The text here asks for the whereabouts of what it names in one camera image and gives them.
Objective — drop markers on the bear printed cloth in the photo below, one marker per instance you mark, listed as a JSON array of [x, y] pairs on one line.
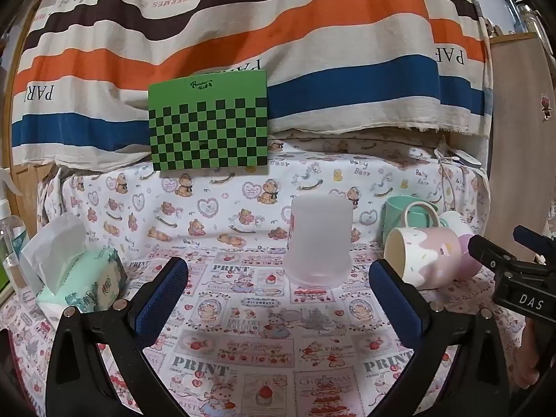
[[208, 208]]

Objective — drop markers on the person's right hand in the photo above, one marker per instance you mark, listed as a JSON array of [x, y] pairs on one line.
[[532, 356]]

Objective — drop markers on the green tissue pack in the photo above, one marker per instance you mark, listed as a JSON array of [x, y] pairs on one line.
[[82, 278]]

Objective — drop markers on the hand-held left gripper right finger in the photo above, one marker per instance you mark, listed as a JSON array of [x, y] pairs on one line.
[[398, 304]]

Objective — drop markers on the mint green mug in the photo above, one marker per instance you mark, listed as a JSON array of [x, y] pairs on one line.
[[397, 219]]

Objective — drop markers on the striped cloth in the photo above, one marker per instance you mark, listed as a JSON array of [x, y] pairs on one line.
[[243, 39]]

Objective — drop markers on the clear spray bottle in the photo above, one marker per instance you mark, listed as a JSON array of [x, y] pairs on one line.
[[11, 239]]

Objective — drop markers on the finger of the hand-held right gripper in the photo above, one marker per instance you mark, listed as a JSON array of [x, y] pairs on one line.
[[534, 239], [491, 256]]

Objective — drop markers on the beige cloth with bear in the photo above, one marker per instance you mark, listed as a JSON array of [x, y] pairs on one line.
[[519, 130]]

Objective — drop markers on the translucent white plastic cup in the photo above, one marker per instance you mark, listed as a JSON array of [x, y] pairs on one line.
[[319, 243]]

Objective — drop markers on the green checkered board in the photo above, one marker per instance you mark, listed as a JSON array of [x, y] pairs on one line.
[[208, 126]]

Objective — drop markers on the pink printed tablecloth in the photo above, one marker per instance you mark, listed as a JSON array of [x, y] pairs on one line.
[[278, 343]]

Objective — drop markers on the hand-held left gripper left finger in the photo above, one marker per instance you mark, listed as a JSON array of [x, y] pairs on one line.
[[161, 299]]

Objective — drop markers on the pink and white sprinkle mug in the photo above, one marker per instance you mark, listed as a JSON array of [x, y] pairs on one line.
[[423, 258]]

